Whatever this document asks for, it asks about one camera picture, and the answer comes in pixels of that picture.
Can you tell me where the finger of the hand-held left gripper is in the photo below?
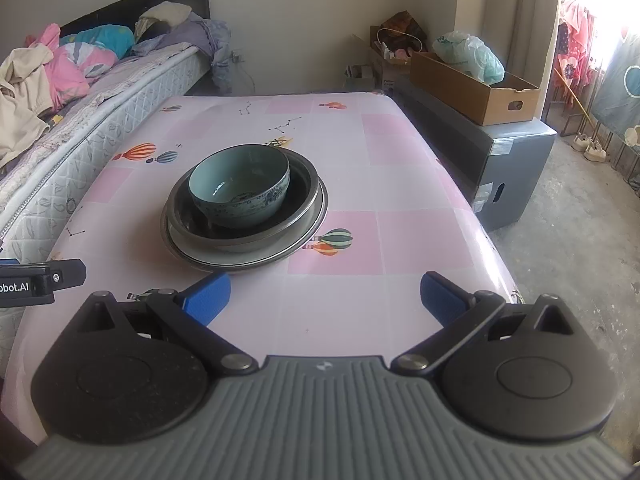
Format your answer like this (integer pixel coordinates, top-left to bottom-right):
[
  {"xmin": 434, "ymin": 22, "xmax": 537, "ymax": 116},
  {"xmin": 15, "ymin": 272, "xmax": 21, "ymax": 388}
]
[{"xmin": 49, "ymin": 258, "xmax": 87, "ymax": 291}]

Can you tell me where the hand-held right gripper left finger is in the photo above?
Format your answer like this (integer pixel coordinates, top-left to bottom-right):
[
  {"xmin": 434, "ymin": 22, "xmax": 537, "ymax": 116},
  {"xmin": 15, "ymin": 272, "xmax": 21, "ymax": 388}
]
[{"xmin": 75, "ymin": 272, "xmax": 256, "ymax": 375}]

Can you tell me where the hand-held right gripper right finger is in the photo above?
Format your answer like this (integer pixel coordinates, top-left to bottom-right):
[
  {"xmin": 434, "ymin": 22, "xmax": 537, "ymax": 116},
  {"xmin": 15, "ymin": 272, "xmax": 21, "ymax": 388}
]
[{"xmin": 390, "ymin": 271, "xmax": 576, "ymax": 375}]

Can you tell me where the green ceramic bowl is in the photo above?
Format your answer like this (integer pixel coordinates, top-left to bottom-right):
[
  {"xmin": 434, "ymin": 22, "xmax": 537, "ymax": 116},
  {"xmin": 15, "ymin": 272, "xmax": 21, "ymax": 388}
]
[{"xmin": 188, "ymin": 144, "xmax": 291, "ymax": 229}]

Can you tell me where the shallow steel plate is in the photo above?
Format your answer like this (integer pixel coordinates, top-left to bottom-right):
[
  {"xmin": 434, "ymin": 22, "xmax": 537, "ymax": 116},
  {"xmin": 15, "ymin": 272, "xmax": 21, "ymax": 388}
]
[{"xmin": 160, "ymin": 157, "xmax": 329, "ymax": 274}]

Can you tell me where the pink printed tablecloth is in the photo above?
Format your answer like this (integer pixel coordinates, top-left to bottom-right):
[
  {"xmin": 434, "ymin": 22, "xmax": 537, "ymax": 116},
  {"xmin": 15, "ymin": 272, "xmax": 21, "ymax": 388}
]
[{"xmin": 0, "ymin": 91, "xmax": 524, "ymax": 449}]

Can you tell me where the dark grey box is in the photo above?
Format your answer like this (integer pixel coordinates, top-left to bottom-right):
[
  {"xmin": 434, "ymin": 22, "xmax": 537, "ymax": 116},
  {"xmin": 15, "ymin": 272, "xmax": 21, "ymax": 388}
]
[{"xmin": 390, "ymin": 85, "xmax": 558, "ymax": 232}]

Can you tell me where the white quilted mattress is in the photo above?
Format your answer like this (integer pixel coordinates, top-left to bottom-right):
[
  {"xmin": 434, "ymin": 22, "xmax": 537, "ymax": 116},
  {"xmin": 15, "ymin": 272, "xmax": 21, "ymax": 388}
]
[{"xmin": 0, "ymin": 42, "xmax": 211, "ymax": 271}]

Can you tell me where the beige garment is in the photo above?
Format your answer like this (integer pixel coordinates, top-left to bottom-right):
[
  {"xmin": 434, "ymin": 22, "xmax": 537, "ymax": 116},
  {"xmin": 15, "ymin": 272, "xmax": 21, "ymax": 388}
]
[{"xmin": 0, "ymin": 45, "xmax": 54, "ymax": 169}]

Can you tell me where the long cardboard box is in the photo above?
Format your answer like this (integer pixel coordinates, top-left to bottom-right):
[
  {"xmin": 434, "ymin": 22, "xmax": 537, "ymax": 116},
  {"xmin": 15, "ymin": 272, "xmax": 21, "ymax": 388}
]
[{"xmin": 410, "ymin": 51, "xmax": 542, "ymax": 127}]

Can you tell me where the metal rack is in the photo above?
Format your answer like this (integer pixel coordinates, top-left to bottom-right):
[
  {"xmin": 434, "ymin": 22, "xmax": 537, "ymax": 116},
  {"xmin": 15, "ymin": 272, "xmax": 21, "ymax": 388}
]
[{"xmin": 604, "ymin": 125, "xmax": 640, "ymax": 192}]

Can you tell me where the small teal box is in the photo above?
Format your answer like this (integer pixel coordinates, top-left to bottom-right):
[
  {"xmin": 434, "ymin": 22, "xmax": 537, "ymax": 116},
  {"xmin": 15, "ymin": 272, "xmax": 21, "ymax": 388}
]
[{"xmin": 345, "ymin": 64, "xmax": 377, "ymax": 92}]

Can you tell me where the blue printed quilt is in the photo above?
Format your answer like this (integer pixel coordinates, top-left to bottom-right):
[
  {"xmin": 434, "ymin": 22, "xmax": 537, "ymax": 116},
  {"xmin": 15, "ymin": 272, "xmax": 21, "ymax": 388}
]
[{"xmin": 60, "ymin": 24, "xmax": 136, "ymax": 59}]

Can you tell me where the yellow wooden stick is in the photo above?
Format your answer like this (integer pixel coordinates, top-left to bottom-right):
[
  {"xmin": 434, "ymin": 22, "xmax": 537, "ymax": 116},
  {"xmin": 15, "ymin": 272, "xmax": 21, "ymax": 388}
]
[{"xmin": 552, "ymin": 67, "xmax": 599, "ymax": 132}]

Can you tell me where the green plastic bag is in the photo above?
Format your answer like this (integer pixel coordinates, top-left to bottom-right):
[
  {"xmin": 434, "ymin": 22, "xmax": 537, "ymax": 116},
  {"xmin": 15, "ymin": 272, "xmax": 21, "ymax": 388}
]
[{"xmin": 432, "ymin": 30, "xmax": 506, "ymax": 86}]

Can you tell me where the open cardboard box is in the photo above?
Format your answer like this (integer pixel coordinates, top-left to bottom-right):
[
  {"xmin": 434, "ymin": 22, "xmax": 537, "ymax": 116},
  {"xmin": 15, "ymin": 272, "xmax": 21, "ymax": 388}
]
[{"xmin": 370, "ymin": 10, "xmax": 432, "ymax": 92}]

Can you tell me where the grey bed sheet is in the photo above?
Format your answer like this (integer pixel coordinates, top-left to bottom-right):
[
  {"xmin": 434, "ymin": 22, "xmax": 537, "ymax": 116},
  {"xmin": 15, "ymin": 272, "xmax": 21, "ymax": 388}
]
[{"xmin": 132, "ymin": 12, "xmax": 234, "ymax": 94}]

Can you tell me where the cream cloth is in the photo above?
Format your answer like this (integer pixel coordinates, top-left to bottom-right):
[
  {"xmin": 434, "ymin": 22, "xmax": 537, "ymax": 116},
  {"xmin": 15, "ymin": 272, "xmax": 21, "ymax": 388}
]
[{"xmin": 134, "ymin": 1, "xmax": 194, "ymax": 36}]

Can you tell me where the blue printed cloth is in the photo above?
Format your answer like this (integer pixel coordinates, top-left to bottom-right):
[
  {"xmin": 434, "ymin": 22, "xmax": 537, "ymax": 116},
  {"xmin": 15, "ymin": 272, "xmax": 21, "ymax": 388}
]
[{"xmin": 590, "ymin": 22, "xmax": 640, "ymax": 129}]

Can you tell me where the pink floral cloth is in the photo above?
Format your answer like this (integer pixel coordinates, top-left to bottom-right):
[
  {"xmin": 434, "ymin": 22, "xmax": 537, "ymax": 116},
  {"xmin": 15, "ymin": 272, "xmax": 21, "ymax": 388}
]
[{"xmin": 557, "ymin": 0, "xmax": 607, "ymax": 106}]

